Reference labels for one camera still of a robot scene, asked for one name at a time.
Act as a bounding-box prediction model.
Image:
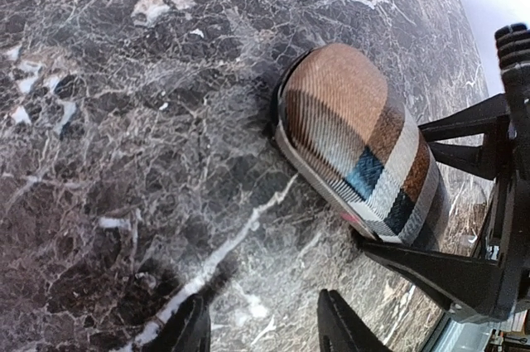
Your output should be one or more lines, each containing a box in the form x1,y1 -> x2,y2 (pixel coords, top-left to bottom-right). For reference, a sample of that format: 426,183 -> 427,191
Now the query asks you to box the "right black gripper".
358,94 -> 529,323

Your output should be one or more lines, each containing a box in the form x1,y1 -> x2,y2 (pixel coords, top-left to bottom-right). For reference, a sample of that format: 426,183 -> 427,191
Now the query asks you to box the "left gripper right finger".
317,289 -> 391,352

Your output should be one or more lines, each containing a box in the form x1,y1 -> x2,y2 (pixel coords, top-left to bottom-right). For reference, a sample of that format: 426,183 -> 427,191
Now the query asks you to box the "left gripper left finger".
142,294 -> 211,352

